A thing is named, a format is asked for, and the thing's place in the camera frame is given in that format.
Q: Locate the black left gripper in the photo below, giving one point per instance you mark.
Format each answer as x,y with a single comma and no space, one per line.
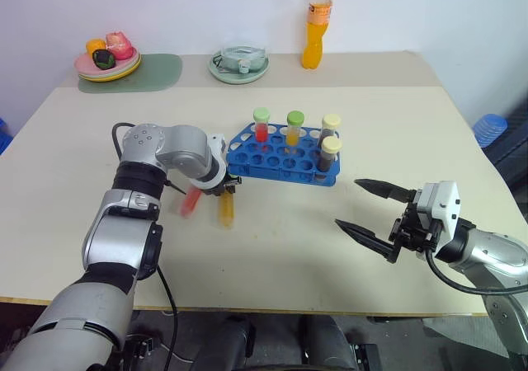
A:
216,189

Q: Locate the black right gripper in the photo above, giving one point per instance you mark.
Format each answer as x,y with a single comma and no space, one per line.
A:
408,233

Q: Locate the yellow test tube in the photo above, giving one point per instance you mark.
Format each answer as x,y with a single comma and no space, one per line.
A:
227,212

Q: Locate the red test tube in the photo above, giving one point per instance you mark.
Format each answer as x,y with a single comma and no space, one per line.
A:
190,203

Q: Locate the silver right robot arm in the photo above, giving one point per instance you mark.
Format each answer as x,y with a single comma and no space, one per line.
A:
495,247

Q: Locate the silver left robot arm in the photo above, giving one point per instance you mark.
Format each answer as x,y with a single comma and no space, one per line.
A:
181,148

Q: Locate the blue test tube rack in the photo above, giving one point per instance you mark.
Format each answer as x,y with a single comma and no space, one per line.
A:
272,161

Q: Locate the red tube with green cap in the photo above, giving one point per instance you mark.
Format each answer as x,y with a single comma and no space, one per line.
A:
261,130

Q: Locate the yellow tube with green cap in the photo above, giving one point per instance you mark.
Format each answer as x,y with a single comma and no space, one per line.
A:
293,134

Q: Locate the dark tube with yellow cap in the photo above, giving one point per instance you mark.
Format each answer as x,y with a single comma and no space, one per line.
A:
330,150
331,123

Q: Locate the pale green plate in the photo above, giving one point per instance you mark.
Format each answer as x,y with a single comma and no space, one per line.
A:
231,76

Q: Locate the pale green pouch with buckle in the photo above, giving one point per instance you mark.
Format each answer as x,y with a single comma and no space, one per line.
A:
241,57

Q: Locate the green placemat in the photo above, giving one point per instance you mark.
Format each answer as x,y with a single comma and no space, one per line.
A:
161,72

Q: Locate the dark rounded shape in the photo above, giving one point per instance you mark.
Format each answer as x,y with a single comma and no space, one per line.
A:
330,342
229,342

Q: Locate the blue stacked stools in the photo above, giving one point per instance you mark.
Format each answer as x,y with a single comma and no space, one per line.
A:
489,128

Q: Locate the black crate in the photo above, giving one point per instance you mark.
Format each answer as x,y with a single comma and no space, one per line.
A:
511,152

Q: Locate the stack of plates with toys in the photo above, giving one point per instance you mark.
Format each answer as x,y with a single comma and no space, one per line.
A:
128,70

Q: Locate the orange soda bottle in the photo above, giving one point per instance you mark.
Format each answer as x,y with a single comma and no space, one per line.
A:
313,45

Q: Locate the red toy apple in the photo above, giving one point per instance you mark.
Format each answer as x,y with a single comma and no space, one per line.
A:
120,46

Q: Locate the dark toy avocado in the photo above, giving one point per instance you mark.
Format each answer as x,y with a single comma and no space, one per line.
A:
103,59

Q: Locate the pink plate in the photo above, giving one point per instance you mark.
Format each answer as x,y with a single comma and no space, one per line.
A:
84,64

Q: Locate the orange toy fruit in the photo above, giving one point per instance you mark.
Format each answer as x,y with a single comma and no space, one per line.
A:
95,45

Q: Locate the blue plastic object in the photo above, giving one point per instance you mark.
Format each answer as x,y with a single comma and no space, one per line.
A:
3,134

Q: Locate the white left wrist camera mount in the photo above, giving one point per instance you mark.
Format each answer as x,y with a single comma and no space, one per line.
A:
218,142

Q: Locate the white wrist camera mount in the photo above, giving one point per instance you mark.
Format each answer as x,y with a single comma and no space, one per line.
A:
443,202
218,142

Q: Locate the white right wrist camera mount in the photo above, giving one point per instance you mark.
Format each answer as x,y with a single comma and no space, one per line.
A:
443,202

